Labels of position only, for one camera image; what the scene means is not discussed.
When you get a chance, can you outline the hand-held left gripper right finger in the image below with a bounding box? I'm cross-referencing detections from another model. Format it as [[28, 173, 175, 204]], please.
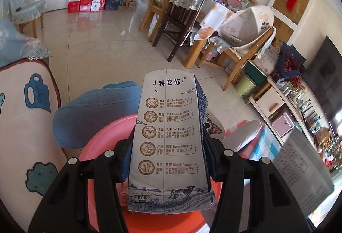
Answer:
[[204, 132, 314, 233]]

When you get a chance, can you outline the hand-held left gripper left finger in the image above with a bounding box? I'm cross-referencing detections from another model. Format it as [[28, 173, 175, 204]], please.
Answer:
[[28, 126, 134, 233]]

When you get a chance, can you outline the pink plastic basin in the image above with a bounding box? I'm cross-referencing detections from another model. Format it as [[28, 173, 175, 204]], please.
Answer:
[[79, 114, 223, 233]]

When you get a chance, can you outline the white and blue milk carton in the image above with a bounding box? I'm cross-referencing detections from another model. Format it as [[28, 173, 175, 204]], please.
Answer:
[[128, 69, 216, 215]]

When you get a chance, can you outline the pink storage box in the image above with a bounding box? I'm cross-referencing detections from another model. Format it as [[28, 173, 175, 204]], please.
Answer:
[[271, 111, 293, 137]]

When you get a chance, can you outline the white television cabinet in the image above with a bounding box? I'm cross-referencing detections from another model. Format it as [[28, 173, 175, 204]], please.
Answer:
[[248, 73, 342, 183]]

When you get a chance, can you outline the green waste bin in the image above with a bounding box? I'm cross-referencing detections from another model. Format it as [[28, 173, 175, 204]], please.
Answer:
[[234, 73, 258, 98]]

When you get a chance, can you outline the cream cartoon print cover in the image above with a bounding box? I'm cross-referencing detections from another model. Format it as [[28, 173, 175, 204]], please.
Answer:
[[0, 58, 67, 197]]

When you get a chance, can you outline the wooden chair with cream cover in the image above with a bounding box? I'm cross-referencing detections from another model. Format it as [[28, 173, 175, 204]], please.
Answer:
[[196, 6, 277, 91]]

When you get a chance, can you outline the dark blue flower bouquet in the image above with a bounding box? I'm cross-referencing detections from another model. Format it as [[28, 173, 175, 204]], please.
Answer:
[[275, 42, 306, 84]]

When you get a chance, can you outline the dining table orange print cloth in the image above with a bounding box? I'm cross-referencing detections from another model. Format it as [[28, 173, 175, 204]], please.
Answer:
[[184, 1, 241, 69]]

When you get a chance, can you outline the dark wooden chair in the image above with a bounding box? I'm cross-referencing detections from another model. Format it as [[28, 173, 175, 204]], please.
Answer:
[[152, 0, 215, 63]]

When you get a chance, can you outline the blue lace sofa cover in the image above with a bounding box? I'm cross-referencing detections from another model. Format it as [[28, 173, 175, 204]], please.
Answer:
[[0, 18, 52, 68]]

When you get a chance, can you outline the small red gift bag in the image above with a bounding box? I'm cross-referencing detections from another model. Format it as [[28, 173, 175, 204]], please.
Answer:
[[68, 0, 81, 13]]

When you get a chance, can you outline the chair with teal cushion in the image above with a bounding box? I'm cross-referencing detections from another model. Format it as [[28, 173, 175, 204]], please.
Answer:
[[9, 0, 46, 38]]

